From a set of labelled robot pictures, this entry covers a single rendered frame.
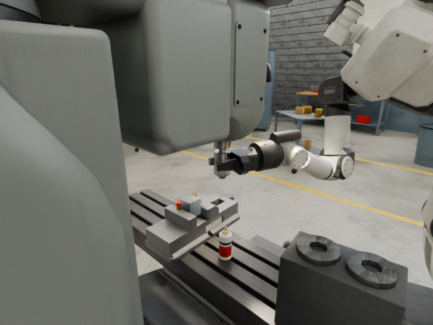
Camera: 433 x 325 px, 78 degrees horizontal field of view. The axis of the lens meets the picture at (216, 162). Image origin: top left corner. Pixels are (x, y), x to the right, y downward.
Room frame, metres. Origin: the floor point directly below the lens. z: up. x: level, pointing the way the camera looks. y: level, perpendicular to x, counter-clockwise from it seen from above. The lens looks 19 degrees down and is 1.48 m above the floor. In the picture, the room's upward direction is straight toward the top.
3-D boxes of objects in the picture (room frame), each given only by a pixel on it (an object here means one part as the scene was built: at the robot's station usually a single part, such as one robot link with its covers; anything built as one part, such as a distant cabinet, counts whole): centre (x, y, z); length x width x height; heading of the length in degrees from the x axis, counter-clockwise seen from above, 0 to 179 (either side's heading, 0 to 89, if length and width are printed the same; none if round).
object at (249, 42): (0.71, -0.01, 1.47); 0.21 x 0.19 x 0.32; 47
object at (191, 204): (0.81, 0.09, 1.04); 0.06 x 0.05 x 0.06; 49
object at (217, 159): (0.71, -0.02, 1.23); 0.05 x 0.05 x 0.06
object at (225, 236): (0.69, -0.03, 0.98); 0.04 x 0.04 x 0.11
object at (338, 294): (0.44, -0.26, 1.03); 0.22 x 0.12 x 0.20; 54
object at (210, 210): (0.86, 0.06, 1.02); 0.12 x 0.06 x 0.04; 49
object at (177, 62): (0.57, 0.12, 1.47); 0.24 x 0.19 x 0.26; 47
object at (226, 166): (0.68, -0.03, 1.23); 0.06 x 0.02 x 0.03; 115
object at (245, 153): (0.75, -0.10, 1.23); 0.13 x 0.12 x 0.10; 25
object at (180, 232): (0.84, 0.07, 0.98); 0.35 x 0.15 x 0.11; 139
